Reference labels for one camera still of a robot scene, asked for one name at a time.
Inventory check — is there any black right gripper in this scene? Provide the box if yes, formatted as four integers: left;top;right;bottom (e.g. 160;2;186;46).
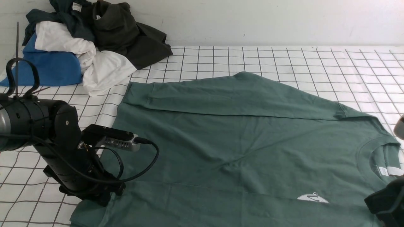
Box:
365;177;404;227

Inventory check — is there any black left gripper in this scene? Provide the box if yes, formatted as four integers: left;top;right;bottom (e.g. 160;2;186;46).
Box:
42;132;126;207

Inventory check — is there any green long sleeve shirt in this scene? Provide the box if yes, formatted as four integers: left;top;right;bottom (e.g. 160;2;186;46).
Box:
70;72;400;227

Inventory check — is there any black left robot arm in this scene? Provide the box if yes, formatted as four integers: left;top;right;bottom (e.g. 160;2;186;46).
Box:
1;96;126;207

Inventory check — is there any white shirt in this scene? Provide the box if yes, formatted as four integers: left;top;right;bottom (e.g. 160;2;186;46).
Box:
35;21;137;96

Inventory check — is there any blue shirt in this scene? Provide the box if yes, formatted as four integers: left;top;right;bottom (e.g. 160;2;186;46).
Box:
18;33;82;87

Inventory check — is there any dark teal shirt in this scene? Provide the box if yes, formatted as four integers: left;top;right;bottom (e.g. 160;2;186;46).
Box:
22;0;95;46

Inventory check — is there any white black grid tablecloth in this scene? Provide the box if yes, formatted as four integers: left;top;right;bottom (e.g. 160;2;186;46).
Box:
1;46;404;227

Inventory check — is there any black left camera cable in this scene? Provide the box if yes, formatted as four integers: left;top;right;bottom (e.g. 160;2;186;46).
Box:
0;134;160;185

